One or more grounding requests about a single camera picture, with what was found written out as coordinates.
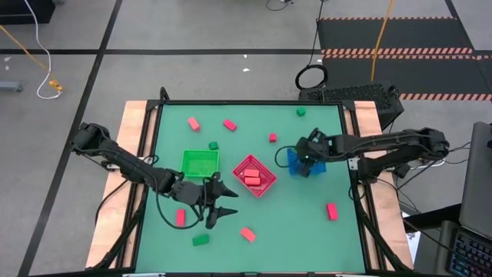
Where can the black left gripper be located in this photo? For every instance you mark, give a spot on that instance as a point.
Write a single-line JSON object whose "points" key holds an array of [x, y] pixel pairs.
{"points": [[188, 192]]}

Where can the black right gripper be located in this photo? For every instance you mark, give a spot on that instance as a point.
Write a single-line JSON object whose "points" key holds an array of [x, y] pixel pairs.
{"points": [[312, 146]]}

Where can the red rectangular foam block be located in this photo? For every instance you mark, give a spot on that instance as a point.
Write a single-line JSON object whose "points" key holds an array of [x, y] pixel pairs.
{"points": [[230, 125], [193, 124], [332, 211], [251, 172], [252, 181], [180, 217]]}

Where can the green rectangular foam block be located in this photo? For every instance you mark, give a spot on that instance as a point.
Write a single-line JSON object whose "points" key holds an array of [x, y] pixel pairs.
{"points": [[200, 240]]}

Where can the small green foam cube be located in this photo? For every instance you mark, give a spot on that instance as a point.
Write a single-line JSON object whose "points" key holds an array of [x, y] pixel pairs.
{"points": [[301, 111]]}

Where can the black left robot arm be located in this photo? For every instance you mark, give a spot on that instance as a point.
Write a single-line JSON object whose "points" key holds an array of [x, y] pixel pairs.
{"points": [[127, 163]]}

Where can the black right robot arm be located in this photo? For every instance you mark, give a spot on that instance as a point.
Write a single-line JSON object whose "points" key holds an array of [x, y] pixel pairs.
{"points": [[384, 143]]}

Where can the blue plastic basket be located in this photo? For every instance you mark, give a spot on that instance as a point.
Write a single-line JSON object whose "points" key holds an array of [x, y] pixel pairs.
{"points": [[291, 163]]}

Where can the red triangular foam block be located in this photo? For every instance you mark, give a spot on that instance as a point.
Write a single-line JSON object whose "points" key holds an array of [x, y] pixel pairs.
{"points": [[248, 234]]}

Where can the red plastic basket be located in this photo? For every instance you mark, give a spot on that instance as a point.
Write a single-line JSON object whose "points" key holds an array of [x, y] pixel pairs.
{"points": [[266, 185]]}

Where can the green plastic basket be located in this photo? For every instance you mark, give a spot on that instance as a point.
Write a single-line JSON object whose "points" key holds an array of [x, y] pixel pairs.
{"points": [[200, 165]]}

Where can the small red foam cube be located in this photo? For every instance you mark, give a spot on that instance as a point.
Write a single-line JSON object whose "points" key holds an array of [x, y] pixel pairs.
{"points": [[272, 137]]}

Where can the small green foam block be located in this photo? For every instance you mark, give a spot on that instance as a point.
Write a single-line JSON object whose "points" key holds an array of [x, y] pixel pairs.
{"points": [[213, 145]]}

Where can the right wooden side board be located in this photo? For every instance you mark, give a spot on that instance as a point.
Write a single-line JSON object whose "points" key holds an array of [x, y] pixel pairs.
{"points": [[367, 113]]}

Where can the wooden side board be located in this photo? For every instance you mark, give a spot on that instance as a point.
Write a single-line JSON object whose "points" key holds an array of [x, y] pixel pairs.
{"points": [[132, 115], [367, 113]]}

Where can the left wooden side board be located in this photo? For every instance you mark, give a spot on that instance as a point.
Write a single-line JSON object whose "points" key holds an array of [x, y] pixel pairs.
{"points": [[132, 115]]}

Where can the black hazard-striped floor mat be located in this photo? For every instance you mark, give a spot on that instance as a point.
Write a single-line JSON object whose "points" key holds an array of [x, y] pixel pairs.
{"points": [[384, 34], [423, 73]]}

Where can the grey laptop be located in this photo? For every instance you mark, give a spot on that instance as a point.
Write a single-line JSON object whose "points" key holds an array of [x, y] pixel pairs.
{"points": [[478, 181]]}

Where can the backlit black keyboard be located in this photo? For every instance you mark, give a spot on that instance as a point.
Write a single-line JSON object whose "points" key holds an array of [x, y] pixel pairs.
{"points": [[473, 257]]}

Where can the grey floor object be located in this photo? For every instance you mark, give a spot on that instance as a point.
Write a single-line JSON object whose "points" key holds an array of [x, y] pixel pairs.
{"points": [[11, 86]]}

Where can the black floor box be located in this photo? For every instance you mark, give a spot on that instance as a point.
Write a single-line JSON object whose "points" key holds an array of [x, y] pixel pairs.
{"points": [[23, 11]]}

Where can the black table frame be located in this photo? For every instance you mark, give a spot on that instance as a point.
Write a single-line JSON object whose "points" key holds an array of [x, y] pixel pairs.
{"points": [[250, 102]]}

